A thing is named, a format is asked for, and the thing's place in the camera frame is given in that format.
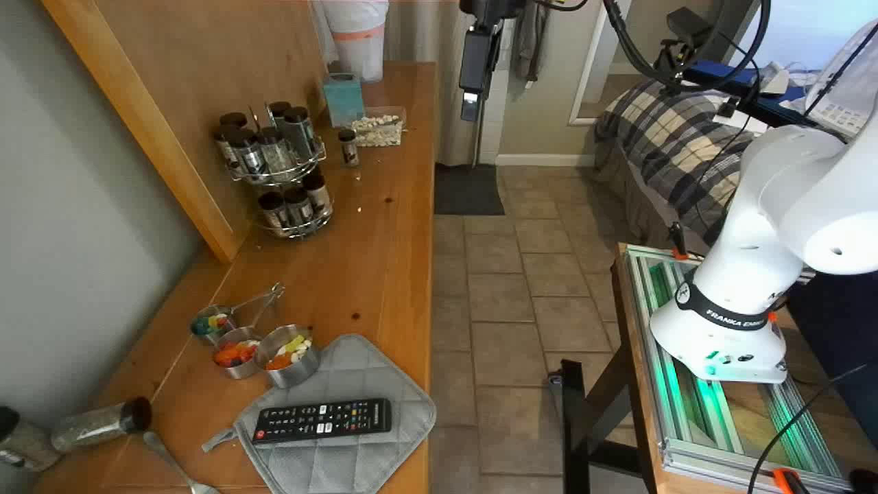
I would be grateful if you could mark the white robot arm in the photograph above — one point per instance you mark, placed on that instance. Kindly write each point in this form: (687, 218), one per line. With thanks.
(808, 199)

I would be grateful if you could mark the lone spice bottle black cap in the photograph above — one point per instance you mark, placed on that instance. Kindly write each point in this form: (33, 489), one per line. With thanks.
(348, 146)

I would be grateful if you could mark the circular metal spice rack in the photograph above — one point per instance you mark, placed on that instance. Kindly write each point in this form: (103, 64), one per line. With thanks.
(277, 155)

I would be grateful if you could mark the dark floor mat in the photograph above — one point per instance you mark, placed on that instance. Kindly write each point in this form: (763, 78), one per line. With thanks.
(468, 189)

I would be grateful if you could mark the clear tray of white pieces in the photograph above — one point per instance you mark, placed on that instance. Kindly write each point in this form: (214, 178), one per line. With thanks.
(380, 129)

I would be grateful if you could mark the pine wooden dresser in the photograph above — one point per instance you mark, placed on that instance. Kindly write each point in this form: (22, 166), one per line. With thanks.
(365, 271)

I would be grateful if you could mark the teal tissue box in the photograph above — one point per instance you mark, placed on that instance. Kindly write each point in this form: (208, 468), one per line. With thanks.
(344, 100)

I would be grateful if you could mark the large metal measuring cup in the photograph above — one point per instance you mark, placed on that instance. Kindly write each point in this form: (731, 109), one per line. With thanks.
(291, 354)

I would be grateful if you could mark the black tv remote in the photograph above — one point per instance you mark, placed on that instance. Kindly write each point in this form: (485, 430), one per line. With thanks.
(321, 421)

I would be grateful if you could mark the grey quilted pot holder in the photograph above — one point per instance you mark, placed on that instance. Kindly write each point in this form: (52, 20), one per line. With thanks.
(351, 367)

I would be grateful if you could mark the medium metal measuring cup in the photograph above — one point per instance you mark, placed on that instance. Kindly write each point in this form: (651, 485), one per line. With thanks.
(239, 358)

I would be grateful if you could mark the white trash bin with bag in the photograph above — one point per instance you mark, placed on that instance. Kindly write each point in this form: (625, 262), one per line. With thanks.
(357, 30)

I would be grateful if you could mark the wooden backboard panel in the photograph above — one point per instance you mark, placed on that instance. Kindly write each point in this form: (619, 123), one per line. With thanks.
(173, 67)

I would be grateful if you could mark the metal spoon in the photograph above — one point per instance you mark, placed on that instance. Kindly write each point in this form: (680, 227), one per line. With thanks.
(162, 451)

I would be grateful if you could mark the dark shaker at left edge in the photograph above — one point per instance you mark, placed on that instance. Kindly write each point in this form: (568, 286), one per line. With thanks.
(25, 441)

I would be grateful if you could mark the aluminium frame robot table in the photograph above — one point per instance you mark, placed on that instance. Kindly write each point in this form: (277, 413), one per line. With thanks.
(678, 435)

